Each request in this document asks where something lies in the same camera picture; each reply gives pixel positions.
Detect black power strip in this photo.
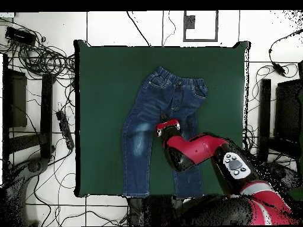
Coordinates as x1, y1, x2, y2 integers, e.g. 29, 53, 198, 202
56, 110, 75, 150

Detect small dark square box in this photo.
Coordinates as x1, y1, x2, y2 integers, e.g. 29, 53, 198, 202
185, 15, 196, 30

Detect dark green tablecloth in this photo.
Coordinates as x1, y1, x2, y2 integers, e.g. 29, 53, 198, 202
73, 40, 252, 198

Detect black cable with adapter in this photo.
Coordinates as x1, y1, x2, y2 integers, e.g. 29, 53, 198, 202
268, 29, 303, 77

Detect blue denim jeans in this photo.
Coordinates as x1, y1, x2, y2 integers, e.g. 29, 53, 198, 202
121, 66, 209, 199

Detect black metal stand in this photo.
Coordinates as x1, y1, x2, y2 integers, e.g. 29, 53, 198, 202
257, 79, 303, 164
2, 53, 56, 164

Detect black electronics box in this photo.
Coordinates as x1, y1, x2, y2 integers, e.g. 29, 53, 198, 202
5, 26, 37, 46

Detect grey stand base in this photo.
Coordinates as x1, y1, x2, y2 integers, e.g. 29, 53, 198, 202
4, 157, 51, 226

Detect tangled black cables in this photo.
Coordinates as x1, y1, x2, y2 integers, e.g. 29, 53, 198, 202
0, 17, 76, 82

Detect grey square frame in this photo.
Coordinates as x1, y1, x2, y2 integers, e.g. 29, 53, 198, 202
182, 10, 219, 43

